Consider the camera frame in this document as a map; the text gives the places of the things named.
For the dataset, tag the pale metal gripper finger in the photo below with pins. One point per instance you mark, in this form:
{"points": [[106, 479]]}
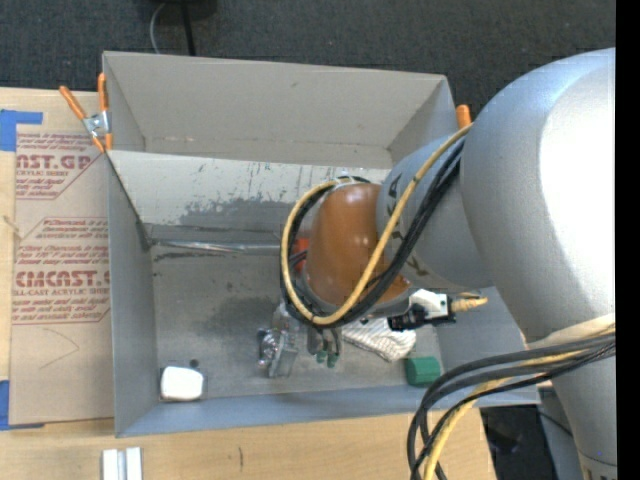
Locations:
{"points": [[283, 361], [269, 344]]}

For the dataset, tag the white cloth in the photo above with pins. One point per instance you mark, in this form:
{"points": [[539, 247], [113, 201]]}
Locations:
{"points": [[385, 340]]}

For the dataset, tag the grey metal bin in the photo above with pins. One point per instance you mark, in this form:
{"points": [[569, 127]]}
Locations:
{"points": [[210, 268]]}

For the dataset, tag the white rounded block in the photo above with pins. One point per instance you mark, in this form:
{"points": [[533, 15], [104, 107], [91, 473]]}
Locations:
{"points": [[181, 383]]}

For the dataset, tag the green cylinder block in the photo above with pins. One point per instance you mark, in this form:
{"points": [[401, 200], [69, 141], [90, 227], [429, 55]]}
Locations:
{"points": [[422, 371]]}

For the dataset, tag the brown cardboard board, red print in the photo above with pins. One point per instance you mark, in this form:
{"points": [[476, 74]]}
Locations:
{"points": [[60, 268]]}

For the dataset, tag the black cylinder on white bracket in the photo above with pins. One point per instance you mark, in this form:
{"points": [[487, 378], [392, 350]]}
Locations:
{"points": [[425, 308]]}

